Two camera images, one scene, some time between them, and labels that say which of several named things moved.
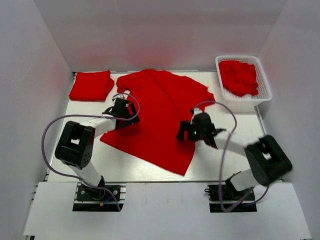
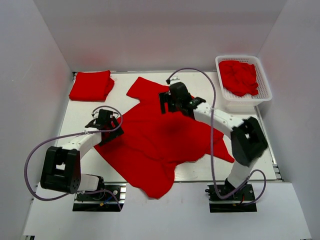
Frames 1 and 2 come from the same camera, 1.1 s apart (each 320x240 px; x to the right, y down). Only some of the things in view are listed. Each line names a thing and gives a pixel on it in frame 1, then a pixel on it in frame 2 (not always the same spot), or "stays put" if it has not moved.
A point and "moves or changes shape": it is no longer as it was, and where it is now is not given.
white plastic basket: [244, 82] stays put
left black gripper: [130, 122] → [118, 131]
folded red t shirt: [92, 86] stays put
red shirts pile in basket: [239, 78] stays put
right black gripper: [185, 126] → [165, 97]
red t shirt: [164, 101] moves or changes shape
